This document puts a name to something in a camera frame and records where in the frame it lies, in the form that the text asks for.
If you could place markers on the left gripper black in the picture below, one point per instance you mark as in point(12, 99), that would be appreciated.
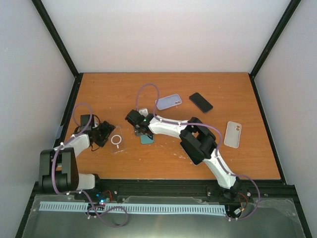
point(108, 128)

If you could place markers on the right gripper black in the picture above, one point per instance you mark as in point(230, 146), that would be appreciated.
point(136, 130)

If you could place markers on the teal phone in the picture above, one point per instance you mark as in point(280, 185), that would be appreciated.
point(146, 139)

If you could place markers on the clear magsafe phone case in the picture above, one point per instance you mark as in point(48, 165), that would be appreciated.
point(116, 140)

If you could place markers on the beige phone case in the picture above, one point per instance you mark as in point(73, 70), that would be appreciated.
point(232, 134)

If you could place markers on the white-edged black phone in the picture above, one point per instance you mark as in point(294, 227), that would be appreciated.
point(196, 162)

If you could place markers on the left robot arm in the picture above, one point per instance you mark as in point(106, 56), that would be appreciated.
point(58, 170)

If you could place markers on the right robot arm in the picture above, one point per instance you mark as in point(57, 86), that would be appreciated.
point(198, 142)

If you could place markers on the lavender phone case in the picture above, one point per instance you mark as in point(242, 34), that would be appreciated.
point(168, 102)

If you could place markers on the dark purple phone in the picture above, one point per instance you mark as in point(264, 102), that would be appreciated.
point(201, 102)

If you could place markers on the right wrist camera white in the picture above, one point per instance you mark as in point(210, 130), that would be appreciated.
point(144, 112)

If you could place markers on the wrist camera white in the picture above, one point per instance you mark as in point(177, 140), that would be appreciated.
point(84, 119)
point(144, 112)

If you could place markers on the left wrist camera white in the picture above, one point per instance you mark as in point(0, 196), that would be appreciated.
point(84, 119)

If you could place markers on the light blue cable duct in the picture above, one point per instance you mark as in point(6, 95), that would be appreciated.
point(140, 209)

